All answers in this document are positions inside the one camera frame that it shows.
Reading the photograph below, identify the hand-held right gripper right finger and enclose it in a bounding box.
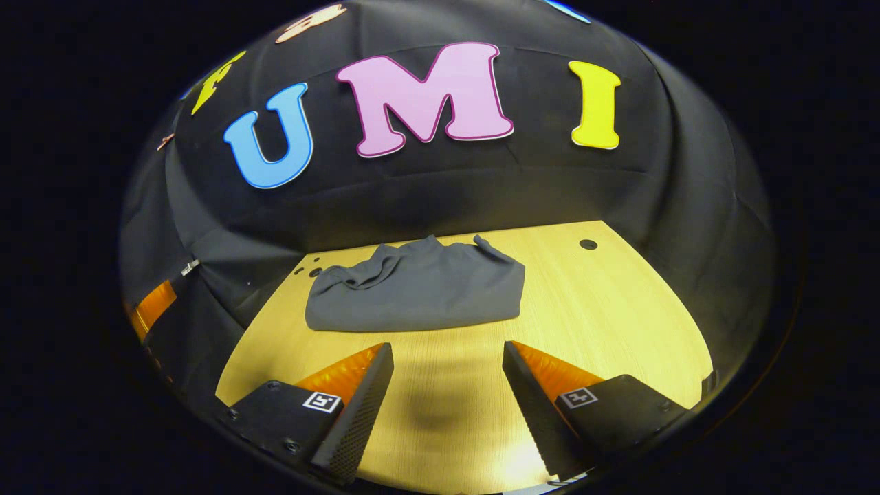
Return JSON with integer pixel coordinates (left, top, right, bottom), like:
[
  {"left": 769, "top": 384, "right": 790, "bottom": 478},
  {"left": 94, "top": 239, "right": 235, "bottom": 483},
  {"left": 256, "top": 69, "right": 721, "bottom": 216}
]
[{"left": 502, "top": 340, "right": 688, "bottom": 482}]

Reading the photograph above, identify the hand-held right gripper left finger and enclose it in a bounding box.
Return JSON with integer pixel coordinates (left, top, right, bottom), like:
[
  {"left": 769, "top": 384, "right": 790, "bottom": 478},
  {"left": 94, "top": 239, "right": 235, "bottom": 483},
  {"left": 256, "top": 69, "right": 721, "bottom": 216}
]
[{"left": 220, "top": 342, "right": 395, "bottom": 487}]

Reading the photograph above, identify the black backdrop cloth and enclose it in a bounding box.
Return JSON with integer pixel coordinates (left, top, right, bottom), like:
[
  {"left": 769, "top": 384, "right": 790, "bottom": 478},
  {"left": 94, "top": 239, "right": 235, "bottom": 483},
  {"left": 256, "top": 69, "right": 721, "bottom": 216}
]
[{"left": 118, "top": 0, "right": 778, "bottom": 413}]

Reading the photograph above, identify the grey collared shirt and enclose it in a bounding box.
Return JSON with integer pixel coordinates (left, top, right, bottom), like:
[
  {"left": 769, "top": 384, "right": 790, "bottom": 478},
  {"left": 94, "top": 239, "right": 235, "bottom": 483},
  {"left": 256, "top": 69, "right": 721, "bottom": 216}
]
[{"left": 305, "top": 234, "right": 526, "bottom": 333}]

